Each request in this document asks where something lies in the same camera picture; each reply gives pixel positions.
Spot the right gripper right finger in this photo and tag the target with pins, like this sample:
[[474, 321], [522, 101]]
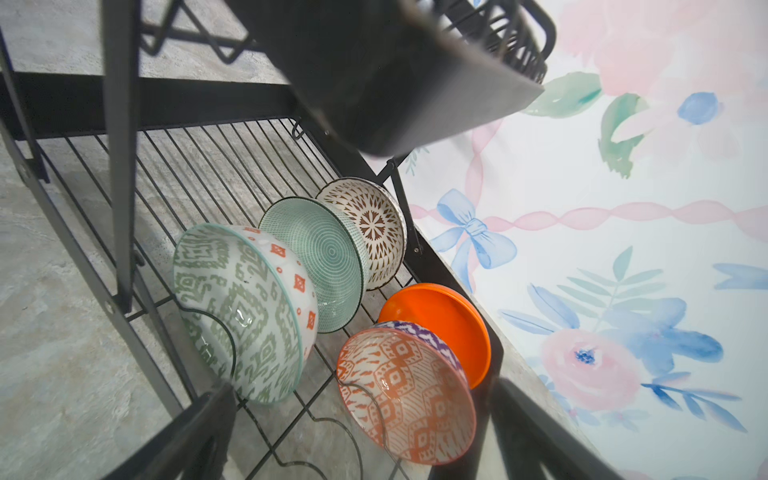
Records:
[[533, 445]]

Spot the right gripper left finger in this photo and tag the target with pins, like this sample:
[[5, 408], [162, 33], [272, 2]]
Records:
[[193, 446]]

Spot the red orange patterned bowl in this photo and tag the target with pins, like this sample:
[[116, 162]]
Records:
[[407, 391]]

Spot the green white patterned bowl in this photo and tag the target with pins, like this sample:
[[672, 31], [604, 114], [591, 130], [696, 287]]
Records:
[[249, 307]]

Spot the orange plastic bowl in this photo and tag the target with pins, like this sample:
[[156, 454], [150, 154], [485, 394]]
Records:
[[451, 317]]

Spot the mint green ribbed bowl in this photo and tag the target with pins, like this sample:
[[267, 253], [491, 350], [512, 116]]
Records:
[[332, 250]]

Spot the white patterned lattice bowl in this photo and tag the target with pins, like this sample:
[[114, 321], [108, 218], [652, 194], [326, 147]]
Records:
[[378, 217]]

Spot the black wire dish rack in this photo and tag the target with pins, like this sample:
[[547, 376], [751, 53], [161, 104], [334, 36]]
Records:
[[74, 403]]

